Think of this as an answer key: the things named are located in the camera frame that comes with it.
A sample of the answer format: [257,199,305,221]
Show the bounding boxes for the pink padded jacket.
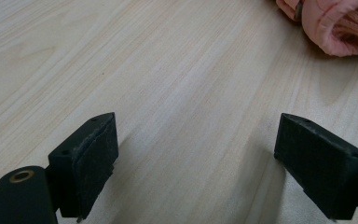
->
[275,0,358,58]

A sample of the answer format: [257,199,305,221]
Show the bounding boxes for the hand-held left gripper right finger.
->
[273,112,358,222]

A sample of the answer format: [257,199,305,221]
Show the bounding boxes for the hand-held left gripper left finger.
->
[45,112,119,222]

